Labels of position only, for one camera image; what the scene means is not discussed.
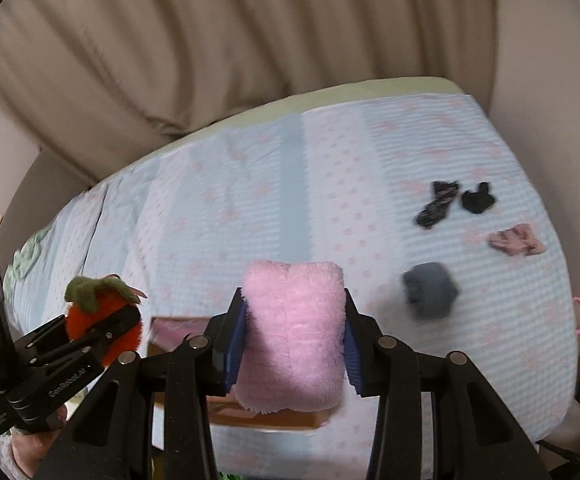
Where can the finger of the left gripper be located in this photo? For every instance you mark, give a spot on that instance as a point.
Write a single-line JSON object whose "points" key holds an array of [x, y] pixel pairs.
{"points": [[112, 332]]}

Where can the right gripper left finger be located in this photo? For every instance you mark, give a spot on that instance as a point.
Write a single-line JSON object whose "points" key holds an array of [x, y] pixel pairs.
{"points": [[203, 365]]}

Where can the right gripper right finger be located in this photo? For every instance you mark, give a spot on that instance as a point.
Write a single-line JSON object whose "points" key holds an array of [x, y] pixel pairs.
{"points": [[380, 366]]}

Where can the red strawberry plush toy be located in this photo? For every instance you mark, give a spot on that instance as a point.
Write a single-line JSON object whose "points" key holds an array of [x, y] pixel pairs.
{"points": [[90, 300]]}

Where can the pink fluffy plush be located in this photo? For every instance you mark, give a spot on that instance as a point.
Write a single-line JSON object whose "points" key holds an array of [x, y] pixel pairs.
{"points": [[293, 352]]}

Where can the grey sock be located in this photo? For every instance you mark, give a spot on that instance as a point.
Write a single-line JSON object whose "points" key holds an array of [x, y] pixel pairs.
{"points": [[430, 291]]}

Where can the pink cloth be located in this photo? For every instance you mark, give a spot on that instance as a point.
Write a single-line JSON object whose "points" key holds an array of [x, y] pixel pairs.
{"points": [[518, 240]]}

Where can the black patterned sock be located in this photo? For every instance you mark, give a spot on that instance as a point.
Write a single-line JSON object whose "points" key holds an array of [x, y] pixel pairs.
{"points": [[444, 194]]}

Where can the black small cloth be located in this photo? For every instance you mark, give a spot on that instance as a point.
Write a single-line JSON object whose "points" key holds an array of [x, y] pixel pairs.
{"points": [[480, 200]]}

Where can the person's left hand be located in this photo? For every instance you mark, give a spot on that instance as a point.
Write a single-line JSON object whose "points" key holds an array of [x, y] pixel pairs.
{"points": [[29, 449]]}

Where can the cardboard box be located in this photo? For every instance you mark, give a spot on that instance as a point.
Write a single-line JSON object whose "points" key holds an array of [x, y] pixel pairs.
{"points": [[167, 333]]}

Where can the green crumpled cloth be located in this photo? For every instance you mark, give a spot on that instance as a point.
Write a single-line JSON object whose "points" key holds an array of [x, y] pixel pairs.
{"points": [[25, 257]]}

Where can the beige curtain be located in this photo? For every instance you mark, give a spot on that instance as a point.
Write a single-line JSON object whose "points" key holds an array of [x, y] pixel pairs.
{"points": [[101, 83]]}

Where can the green bed sheet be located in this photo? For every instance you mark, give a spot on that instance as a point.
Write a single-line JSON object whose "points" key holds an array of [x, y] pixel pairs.
{"points": [[301, 103]]}

